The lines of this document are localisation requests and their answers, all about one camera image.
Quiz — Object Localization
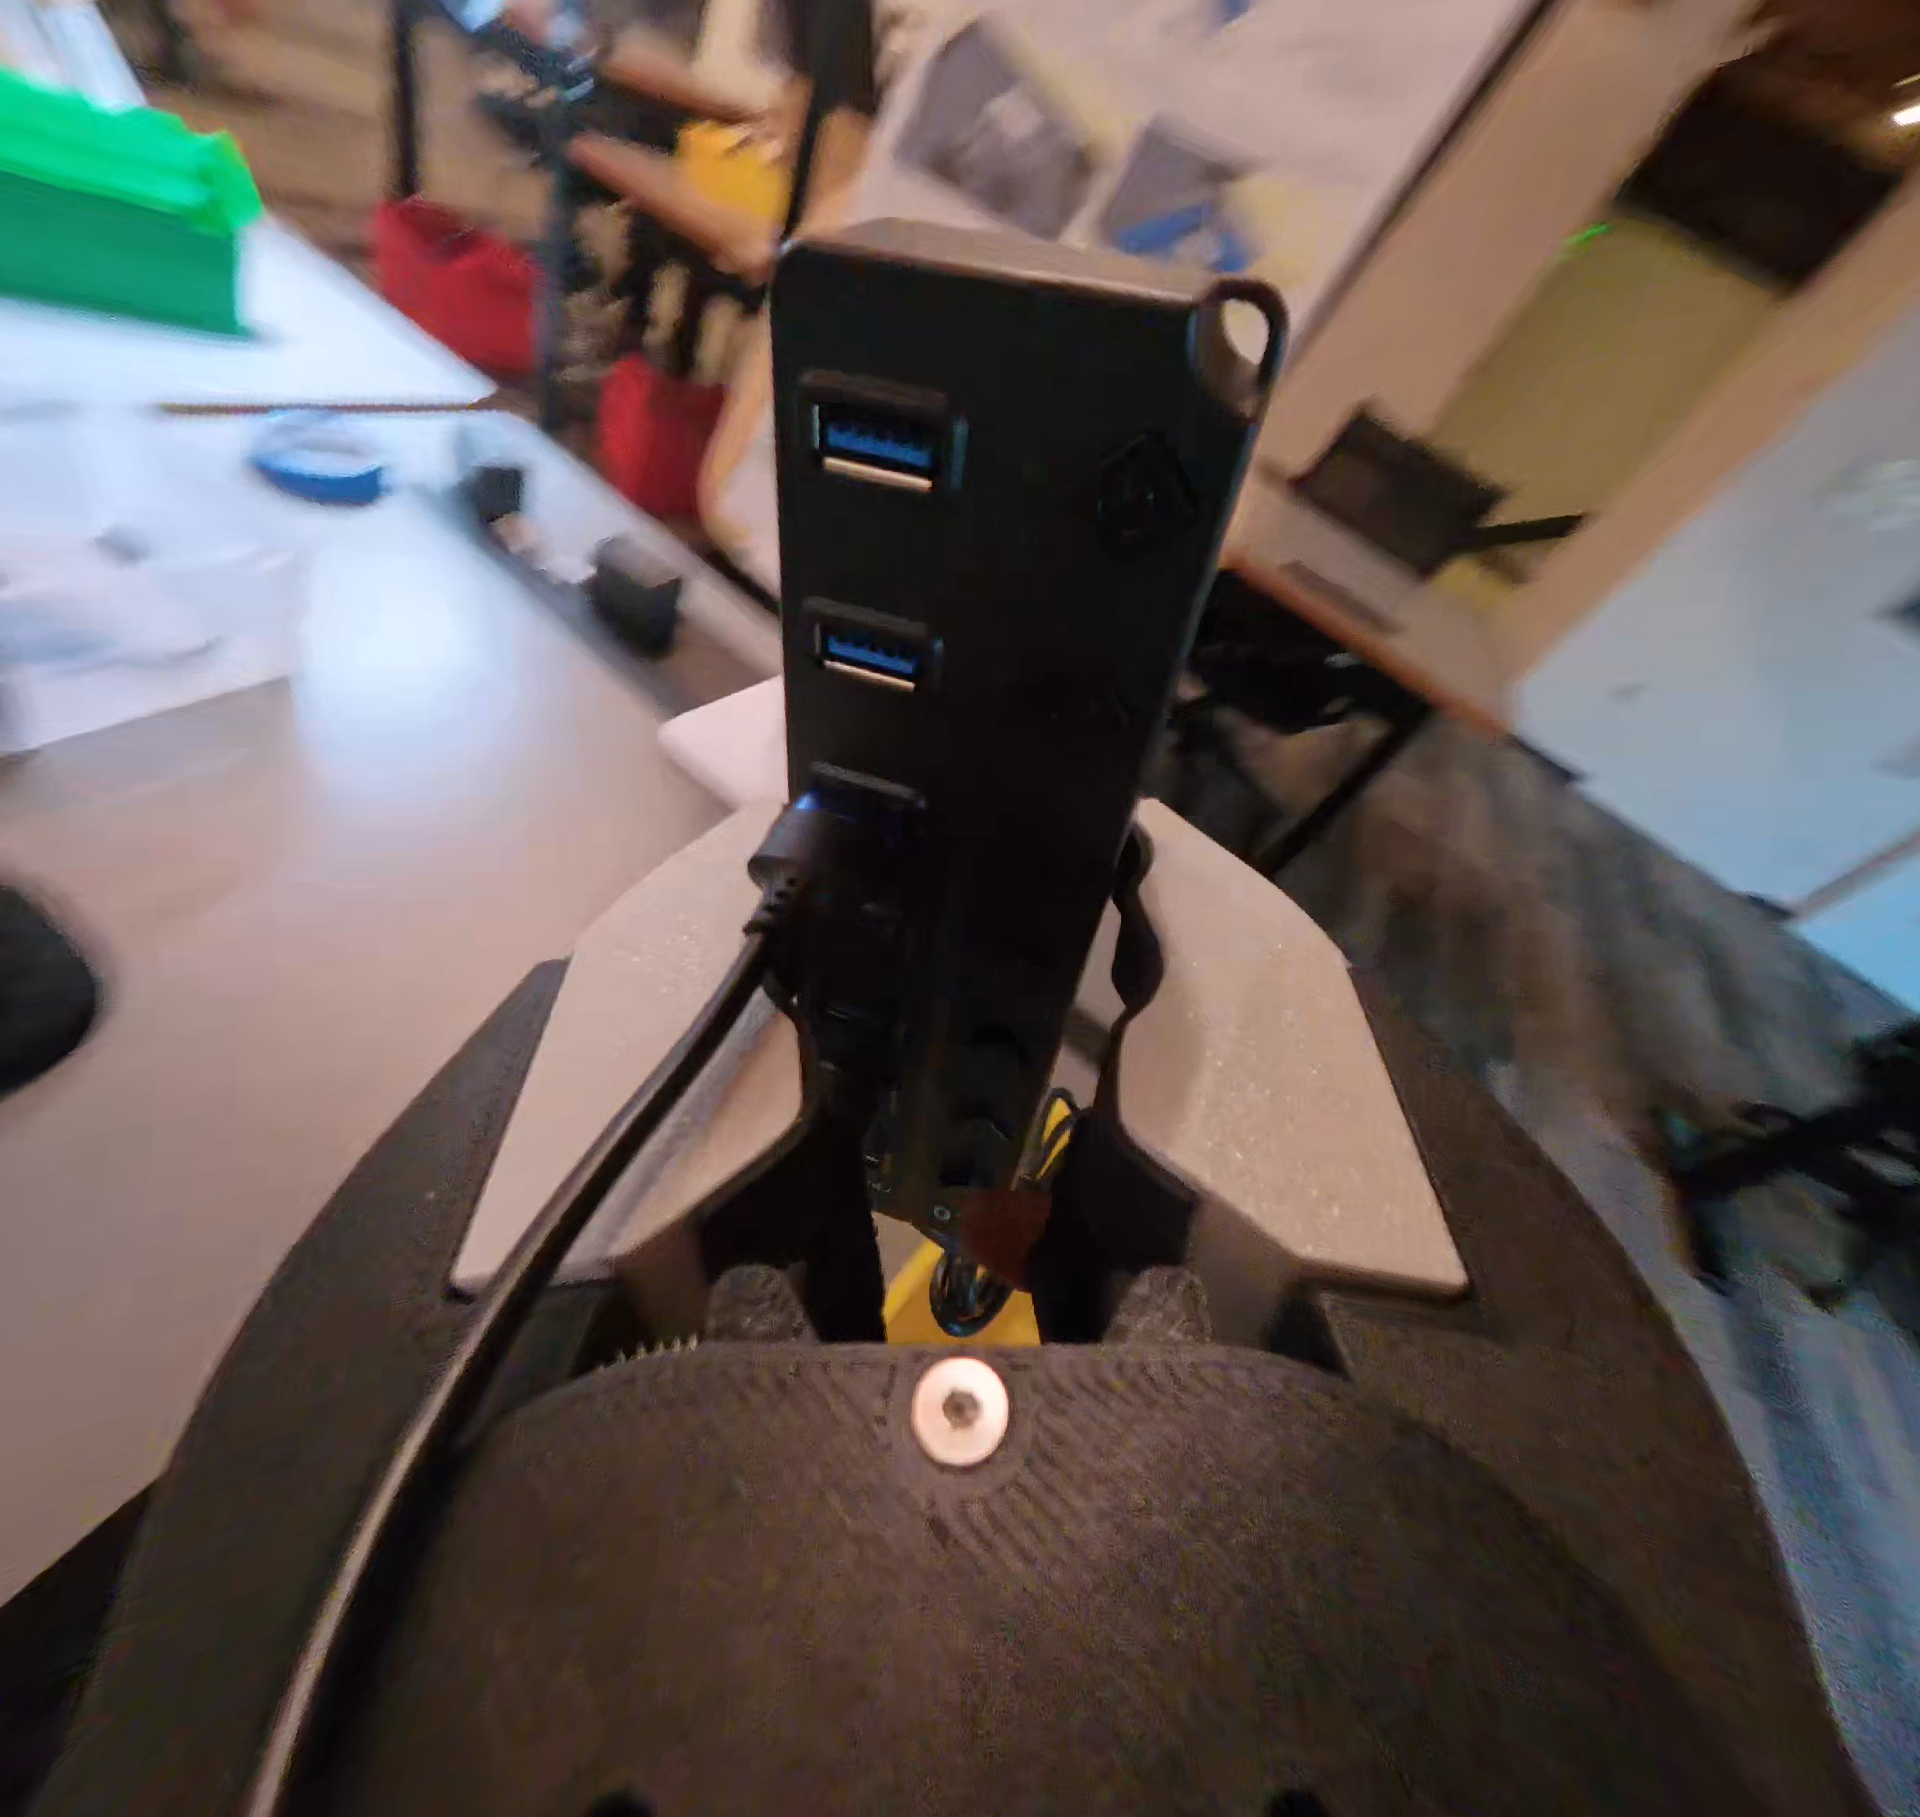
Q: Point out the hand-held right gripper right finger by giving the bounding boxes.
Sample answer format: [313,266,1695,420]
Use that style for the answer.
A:
[1100,794,1473,1336]

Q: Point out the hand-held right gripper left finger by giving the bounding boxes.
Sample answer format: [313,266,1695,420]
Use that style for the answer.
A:
[451,804,825,1327]

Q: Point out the black USB cable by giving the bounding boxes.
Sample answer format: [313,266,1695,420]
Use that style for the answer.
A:
[277,790,849,1817]

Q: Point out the yellow plastic bin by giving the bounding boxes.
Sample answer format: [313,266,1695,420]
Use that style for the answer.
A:
[881,1247,1045,1346]

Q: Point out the black multi-port USB hub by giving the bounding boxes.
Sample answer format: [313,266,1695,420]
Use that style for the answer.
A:
[768,219,1292,1232]

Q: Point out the wooden-edged office desk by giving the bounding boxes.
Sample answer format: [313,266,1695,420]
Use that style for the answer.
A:
[1201,458,1518,738]

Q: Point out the red bag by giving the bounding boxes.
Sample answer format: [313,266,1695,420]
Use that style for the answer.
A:
[374,197,542,379]
[597,353,728,521]

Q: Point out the black quilted wrist rest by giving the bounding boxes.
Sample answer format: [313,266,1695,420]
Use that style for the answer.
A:
[0,880,105,1098]

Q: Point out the blue tape roll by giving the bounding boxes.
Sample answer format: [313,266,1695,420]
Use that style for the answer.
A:
[247,410,397,507]

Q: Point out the dark laptop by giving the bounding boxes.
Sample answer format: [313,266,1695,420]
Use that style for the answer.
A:
[1290,405,1509,581]

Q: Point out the green plastic bin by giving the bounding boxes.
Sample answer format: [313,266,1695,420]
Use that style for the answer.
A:
[0,69,264,342]

